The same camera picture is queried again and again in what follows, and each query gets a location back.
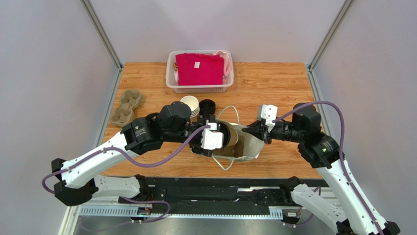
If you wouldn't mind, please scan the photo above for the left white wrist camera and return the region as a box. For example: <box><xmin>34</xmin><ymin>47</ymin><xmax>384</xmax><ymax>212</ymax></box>
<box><xmin>201</xmin><ymin>122</ymin><xmax>224</xmax><ymax>150</ymax></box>

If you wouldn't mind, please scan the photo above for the green paper gift bag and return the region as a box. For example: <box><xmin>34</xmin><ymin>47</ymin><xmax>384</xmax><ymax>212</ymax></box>
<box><xmin>212</xmin><ymin>105</ymin><xmax>264</xmax><ymax>171</ymax></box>

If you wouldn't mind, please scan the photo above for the stack of paper cups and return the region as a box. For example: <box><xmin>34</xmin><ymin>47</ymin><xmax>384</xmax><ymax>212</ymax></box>
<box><xmin>180</xmin><ymin>95</ymin><xmax>200</xmax><ymax>118</ymax></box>

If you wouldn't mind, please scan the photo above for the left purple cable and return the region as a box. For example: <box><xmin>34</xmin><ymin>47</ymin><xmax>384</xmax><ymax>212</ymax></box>
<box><xmin>41</xmin><ymin>124</ymin><xmax>212</xmax><ymax>224</ymax></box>

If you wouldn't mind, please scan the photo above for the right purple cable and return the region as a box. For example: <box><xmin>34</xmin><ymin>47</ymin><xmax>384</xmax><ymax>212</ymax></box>
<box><xmin>272</xmin><ymin>100</ymin><xmax>387</xmax><ymax>235</ymax></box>

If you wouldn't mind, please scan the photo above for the red folded shirt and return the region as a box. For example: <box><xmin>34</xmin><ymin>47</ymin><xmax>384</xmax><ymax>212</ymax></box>
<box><xmin>175</xmin><ymin>53</ymin><xmax>224</xmax><ymax>86</ymax></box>

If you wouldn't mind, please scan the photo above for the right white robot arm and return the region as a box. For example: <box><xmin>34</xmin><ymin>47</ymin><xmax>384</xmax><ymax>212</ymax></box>
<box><xmin>243</xmin><ymin>102</ymin><xmax>400</xmax><ymax>235</ymax></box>

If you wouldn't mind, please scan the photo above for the aluminium frame rail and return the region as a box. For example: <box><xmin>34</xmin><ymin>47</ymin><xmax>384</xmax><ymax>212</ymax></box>
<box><xmin>68</xmin><ymin>183</ymin><xmax>365</xmax><ymax>220</ymax></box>

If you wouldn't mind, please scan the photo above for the single paper cup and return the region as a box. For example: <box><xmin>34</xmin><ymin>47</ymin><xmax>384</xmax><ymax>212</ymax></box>
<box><xmin>226</xmin><ymin>125</ymin><xmax>239</xmax><ymax>147</ymax></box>

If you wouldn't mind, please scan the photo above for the white plastic basket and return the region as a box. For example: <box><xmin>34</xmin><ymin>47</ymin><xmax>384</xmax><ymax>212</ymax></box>
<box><xmin>165</xmin><ymin>49</ymin><xmax>234</xmax><ymax>93</ymax></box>

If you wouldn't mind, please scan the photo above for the single black lid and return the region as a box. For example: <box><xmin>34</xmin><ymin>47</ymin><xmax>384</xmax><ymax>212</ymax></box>
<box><xmin>217</xmin><ymin>121</ymin><xmax>231</xmax><ymax>148</ymax></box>

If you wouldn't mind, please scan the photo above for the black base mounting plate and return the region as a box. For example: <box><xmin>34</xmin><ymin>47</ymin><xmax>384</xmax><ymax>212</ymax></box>
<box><xmin>132</xmin><ymin>176</ymin><xmax>327</xmax><ymax>215</ymax></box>

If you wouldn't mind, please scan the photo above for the stack of black lids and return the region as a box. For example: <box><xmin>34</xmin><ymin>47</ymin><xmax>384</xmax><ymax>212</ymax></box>
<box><xmin>199</xmin><ymin>99</ymin><xmax>216</xmax><ymax>116</ymax></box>

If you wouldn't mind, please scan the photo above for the pink cloth in basket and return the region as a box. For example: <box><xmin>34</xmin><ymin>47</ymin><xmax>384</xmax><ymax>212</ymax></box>
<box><xmin>213</xmin><ymin>50</ymin><xmax>232</xmax><ymax>80</ymax></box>

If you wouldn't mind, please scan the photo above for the brown pulp cup carrier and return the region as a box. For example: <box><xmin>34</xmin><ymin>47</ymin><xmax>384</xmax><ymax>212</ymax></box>
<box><xmin>109</xmin><ymin>89</ymin><xmax>144</xmax><ymax>127</ymax></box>

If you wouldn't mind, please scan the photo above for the purple cable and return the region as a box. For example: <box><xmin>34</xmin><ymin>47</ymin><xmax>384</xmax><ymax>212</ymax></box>
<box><xmin>272</xmin><ymin>100</ymin><xmax>387</xmax><ymax>235</ymax></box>
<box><xmin>41</xmin><ymin>124</ymin><xmax>212</xmax><ymax>224</ymax></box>

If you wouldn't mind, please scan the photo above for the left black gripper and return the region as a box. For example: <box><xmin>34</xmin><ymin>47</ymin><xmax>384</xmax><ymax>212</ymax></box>
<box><xmin>163</xmin><ymin>115</ymin><xmax>219</xmax><ymax>156</ymax></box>

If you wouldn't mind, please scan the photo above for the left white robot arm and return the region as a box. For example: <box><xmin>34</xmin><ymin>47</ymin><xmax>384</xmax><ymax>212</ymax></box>
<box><xmin>48</xmin><ymin>101</ymin><xmax>224</xmax><ymax>206</ymax></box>

